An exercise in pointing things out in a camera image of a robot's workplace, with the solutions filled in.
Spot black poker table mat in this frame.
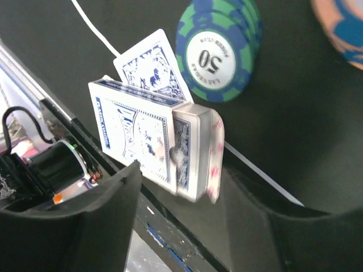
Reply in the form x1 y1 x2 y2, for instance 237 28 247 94
1 1 362 213

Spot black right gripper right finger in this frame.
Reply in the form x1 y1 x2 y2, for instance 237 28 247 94
221 168 362 271

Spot aluminium rail frame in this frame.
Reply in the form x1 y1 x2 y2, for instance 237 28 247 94
1 43 75 136

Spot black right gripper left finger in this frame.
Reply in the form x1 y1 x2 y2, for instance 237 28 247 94
1 161 142 271

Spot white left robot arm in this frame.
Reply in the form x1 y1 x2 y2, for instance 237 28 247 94
1 106 103 212

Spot green chips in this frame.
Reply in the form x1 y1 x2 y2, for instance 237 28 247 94
176 0 262 103

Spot card drawn from deck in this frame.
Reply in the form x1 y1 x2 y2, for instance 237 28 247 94
113 28 193 102

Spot pink chips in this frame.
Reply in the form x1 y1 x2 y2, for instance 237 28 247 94
310 0 362 70

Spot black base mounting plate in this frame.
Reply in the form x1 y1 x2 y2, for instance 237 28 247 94
39 99 227 271

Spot blue playing card deck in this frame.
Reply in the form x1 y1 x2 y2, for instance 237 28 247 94
88 78 225 202

